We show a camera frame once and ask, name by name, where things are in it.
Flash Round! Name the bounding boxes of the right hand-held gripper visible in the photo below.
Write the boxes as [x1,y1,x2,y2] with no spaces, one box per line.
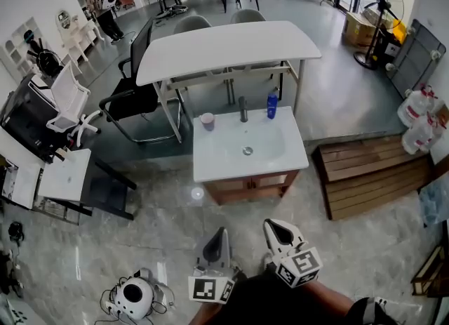
[263,218,323,289]

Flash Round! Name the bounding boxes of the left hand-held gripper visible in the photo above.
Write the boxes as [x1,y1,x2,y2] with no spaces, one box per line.
[187,227,239,305]

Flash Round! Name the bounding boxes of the grey cup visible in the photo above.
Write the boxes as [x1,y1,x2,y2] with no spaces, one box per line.
[199,112,215,132]

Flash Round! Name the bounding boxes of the blue bottle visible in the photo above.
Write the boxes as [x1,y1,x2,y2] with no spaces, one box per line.
[267,92,279,120]

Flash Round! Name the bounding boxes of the person's left forearm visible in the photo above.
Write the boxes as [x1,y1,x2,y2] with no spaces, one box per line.
[189,302,218,325]

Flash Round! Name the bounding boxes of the person's right forearm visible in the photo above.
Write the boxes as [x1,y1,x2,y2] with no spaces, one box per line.
[301,279,355,325]

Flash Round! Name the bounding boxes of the person's black trousers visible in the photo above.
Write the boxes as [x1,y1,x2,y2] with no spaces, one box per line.
[210,263,355,325]

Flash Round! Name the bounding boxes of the brown wooden vanity cabinet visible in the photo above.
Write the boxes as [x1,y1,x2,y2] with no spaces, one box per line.
[202,168,302,206]

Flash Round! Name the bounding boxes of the white round pod device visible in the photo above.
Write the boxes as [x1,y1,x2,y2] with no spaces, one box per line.
[114,277,154,320]

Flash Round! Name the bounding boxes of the large white washbasin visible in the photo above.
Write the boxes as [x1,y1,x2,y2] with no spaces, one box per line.
[192,105,310,183]

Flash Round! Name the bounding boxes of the brown wooden slatted bench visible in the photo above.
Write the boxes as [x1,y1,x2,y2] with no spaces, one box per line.
[311,135,434,222]

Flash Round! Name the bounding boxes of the white power strip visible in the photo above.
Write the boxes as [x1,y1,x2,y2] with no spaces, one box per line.
[105,300,123,317]

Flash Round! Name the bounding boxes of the black metal stand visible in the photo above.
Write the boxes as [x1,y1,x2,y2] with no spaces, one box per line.
[34,157,138,222]

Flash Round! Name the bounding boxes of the blue plastic sheet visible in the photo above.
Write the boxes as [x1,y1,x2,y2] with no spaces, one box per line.
[419,172,449,228]

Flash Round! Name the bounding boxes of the small white side table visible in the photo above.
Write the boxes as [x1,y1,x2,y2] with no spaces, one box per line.
[37,147,93,202]

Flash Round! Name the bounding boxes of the clear water jug red label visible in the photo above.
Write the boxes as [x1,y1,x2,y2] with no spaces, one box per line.
[401,112,445,154]
[397,84,439,126]

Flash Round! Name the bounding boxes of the black office chair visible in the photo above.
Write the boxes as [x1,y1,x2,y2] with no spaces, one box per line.
[98,17,183,144]

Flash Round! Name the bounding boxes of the black headset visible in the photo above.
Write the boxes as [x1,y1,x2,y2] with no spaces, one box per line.
[7,221,25,244]

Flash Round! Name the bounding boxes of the white dotted board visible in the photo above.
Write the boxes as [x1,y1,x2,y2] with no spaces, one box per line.
[0,297,46,325]

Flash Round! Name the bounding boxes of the white flat panel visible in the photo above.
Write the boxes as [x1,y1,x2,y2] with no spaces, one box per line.
[1,161,45,211]

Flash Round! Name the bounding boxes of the white curved table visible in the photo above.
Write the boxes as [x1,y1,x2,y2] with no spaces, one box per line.
[135,20,323,144]

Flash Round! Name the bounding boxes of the white mesh office chair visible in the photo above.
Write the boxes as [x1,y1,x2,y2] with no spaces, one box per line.
[46,60,102,148]

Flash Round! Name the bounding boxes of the black box with white label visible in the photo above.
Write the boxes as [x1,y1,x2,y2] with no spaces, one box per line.
[377,28,403,67]

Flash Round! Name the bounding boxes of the grey folded panel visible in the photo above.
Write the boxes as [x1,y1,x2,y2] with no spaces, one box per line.
[385,18,447,99]

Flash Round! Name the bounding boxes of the black machine cabinet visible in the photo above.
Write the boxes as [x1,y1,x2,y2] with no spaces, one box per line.
[0,73,71,163]

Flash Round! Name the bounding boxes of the grey shell chair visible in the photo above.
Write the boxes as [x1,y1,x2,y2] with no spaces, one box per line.
[173,15,213,36]
[230,8,267,25]

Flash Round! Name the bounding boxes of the brown cardboard box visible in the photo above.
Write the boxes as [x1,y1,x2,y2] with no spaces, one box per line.
[342,11,378,48]

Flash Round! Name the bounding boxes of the yellow plastic sign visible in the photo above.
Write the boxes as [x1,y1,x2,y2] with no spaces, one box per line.
[392,20,408,44]

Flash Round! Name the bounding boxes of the black backpack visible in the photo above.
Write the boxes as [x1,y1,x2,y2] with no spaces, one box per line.
[23,29,65,76]

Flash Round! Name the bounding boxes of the black standing fan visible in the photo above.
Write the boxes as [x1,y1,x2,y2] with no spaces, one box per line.
[353,0,405,71]

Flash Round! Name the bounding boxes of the white arched shelf cabinet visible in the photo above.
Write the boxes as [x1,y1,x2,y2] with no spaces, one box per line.
[0,17,46,84]

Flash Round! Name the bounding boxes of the white round device with cables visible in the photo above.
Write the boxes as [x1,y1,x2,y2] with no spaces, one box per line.
[93,267,176,325]

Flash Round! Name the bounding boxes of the wooden black frame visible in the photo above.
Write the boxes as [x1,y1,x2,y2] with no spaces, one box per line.
[410,244,449,298]

